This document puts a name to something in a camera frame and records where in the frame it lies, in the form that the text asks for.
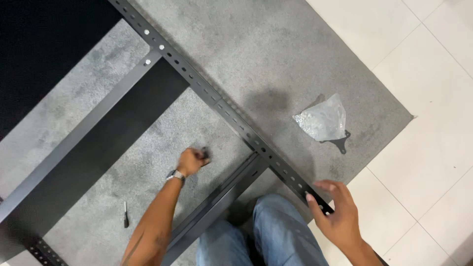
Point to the clear plastic bag of screws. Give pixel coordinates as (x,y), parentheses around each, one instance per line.
(323,118)

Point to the person's left hand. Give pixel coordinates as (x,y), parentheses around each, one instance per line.
(190,162)

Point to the person's right hand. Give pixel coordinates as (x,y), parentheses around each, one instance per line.
(338,218)

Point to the short perforated dark metal rail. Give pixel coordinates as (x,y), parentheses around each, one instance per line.
(46,253)

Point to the dark grey metal crossbeam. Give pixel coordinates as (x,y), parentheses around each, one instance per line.
(221,201)

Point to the small black part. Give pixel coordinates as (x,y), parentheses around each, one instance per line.
(205,152)

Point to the person's blue jeans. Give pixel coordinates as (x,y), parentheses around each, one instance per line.
(281,232)

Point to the small black screwdriver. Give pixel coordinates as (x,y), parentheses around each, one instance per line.
(126,216)

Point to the silver wristwatch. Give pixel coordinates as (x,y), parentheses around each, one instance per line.
(176,176)

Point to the person's left fingers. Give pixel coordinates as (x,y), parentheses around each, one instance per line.
(199,154)

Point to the black metal bracket plate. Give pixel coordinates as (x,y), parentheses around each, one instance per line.
(340,142)

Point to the grey carpet mat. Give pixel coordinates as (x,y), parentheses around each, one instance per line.
(258,48)

